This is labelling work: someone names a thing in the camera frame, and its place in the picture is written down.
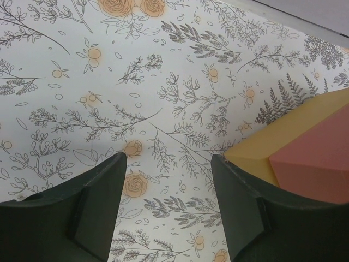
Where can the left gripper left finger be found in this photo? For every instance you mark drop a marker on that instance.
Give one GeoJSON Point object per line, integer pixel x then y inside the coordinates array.
{"type": "Point", "coordinates": [73, 221]}

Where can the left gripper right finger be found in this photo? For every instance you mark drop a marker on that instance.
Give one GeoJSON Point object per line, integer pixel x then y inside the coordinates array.
{"type": "Point", "coordinates": [263, 222]}

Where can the yellow bottom drawer box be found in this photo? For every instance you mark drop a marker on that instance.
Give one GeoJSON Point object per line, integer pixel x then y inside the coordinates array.
{"type": "Point", "coordinates": [252, 154]}

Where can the pink drawer box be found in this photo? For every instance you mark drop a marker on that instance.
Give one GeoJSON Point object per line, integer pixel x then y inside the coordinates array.
{"type": "Point", "coordinates": [315, 164]}

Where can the floral patterned table mat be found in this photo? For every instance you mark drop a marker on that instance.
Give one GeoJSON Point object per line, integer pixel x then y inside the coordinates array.
{"type": "Point", "coordinates": [168, 83]}

